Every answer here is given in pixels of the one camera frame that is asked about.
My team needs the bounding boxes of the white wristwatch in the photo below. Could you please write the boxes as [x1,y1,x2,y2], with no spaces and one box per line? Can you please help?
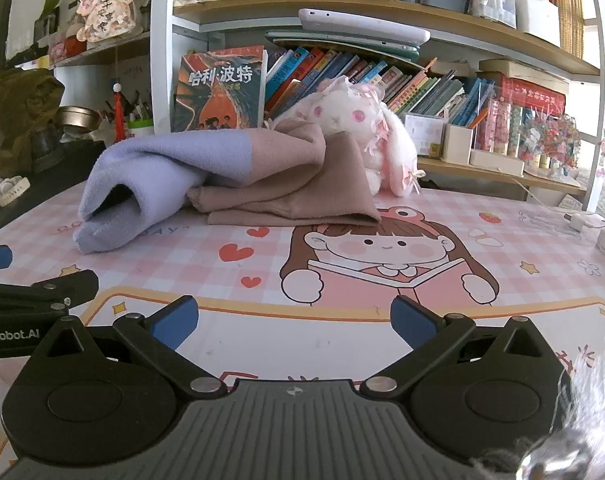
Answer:
[0,176,32,207]

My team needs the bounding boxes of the floral paper doll decoration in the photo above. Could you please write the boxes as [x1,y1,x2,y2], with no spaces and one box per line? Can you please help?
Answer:
[76,0,143,43]

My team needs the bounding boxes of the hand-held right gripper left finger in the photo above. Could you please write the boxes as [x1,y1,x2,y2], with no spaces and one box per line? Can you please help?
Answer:
[25,295,228,401]

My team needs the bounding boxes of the white storage box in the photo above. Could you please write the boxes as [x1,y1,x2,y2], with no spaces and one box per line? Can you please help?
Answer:
[513,0,561,48]

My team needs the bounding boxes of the grey side shelf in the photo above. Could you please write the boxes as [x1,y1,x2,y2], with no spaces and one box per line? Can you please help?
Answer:
[12,30,152,71]

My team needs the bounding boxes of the white pen holder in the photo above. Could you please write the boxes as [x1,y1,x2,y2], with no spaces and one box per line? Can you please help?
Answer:
[126,119,154,140]

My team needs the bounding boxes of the white plush bunny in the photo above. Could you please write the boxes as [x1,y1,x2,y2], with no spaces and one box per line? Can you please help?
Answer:
[272,76,426,197]

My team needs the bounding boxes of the colourful bead containers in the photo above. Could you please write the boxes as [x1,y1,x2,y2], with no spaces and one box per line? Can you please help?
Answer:
[477,97,581,171]

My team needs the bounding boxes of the white memo box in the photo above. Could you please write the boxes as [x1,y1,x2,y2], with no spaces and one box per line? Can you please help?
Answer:
[405,112,446,157]

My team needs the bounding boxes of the grey laptop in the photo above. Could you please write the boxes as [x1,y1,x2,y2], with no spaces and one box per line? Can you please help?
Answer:
[298,8,431,48]

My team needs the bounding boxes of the row of yellow books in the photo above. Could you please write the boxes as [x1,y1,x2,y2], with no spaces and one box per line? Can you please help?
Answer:
[545,0,586,58]

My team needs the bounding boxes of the olive green bag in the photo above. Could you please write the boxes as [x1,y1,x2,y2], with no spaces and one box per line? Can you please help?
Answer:
[0,67,66,176]

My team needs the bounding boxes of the green tablet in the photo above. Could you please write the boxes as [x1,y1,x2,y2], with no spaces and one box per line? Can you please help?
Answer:
[265,30,421,66]

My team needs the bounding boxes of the row of colourful books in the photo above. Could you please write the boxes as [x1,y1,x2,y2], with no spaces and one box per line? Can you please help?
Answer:
[265,46,483,128]

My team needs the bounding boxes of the red box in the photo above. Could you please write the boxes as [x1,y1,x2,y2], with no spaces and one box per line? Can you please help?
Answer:
[500,76,568,108]

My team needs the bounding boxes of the dark illustrated book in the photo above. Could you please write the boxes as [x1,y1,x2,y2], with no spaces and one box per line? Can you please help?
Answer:
[170,45,268,133]

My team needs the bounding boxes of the white bookshelf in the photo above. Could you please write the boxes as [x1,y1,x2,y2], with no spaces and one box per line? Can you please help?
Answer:
[150,0,605,211]

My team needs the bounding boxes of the green potted plant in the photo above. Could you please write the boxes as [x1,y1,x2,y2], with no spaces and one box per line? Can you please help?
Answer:
[30,0,66,36]

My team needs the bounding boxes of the black round case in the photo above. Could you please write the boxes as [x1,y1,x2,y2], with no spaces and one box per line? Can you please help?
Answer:
[30,127,68,158]

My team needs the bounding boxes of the purple and brown sweatshirt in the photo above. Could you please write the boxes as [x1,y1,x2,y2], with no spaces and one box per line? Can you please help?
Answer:
[72,122,383,256]

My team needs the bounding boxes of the round metal tin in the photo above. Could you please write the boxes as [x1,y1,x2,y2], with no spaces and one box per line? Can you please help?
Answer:
[57,105,103,133]

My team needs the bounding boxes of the clear cosmetics organizer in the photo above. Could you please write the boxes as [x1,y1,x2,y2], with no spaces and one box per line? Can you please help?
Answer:
[470,0,517,28]

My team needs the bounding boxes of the white square pen box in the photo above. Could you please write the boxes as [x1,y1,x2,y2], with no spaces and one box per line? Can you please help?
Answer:
[441,122,473,166]

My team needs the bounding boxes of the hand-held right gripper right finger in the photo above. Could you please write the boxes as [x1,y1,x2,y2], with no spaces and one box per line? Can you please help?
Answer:
[360,295,558,401]

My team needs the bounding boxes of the pen holder cup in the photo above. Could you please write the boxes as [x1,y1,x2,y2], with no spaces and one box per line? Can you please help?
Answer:
[101,89,153,123]

